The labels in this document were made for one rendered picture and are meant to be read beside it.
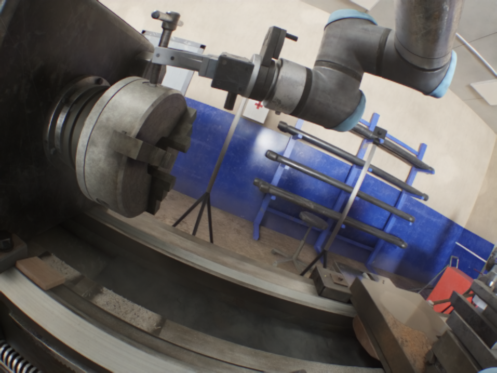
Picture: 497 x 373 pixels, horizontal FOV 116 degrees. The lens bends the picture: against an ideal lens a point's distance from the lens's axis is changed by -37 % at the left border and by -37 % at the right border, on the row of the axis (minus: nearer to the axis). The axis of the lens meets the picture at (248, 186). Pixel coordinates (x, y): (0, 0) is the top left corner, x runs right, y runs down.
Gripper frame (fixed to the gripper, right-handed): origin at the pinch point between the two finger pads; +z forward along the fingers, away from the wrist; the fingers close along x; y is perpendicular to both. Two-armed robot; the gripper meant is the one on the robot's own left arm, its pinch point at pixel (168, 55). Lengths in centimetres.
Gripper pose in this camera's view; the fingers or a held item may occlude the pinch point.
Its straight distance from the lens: 42.0
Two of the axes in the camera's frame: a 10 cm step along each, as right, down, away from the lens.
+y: -3.0, 8.1, 5.1
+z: -9.5, -2.1, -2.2
